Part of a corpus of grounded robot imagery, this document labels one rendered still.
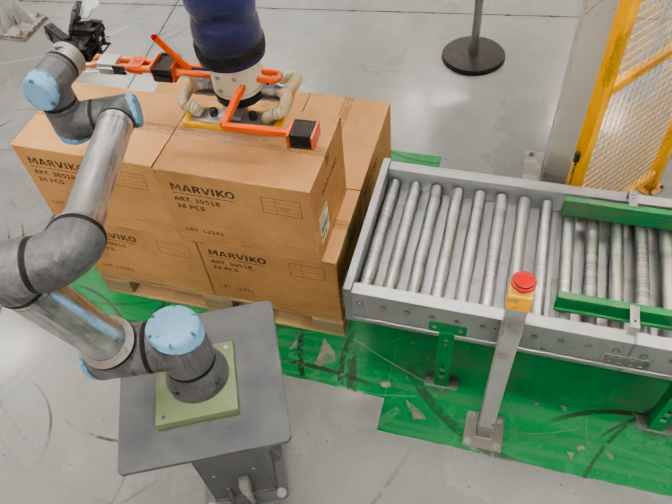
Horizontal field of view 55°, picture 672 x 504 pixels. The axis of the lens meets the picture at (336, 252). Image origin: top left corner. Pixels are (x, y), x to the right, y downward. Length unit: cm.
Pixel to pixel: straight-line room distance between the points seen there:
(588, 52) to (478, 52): 142
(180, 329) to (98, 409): 127
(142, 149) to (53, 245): 122
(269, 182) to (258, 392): 72
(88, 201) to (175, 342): 52
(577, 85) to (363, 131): 98
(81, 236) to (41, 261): 9
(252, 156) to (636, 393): 182
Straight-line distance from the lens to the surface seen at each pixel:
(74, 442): 301
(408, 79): 421
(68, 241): 135
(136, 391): 211
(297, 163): 230
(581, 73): 316
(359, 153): 290
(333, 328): 290
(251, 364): 206
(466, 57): 436
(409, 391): 281
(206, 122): 224
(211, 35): 205
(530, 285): 185
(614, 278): 257
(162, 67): 231
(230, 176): 230
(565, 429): 283
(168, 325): 183
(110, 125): 169
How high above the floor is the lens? 252
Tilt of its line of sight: 51 degrees down
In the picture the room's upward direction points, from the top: 6 degrees counter-clockwise
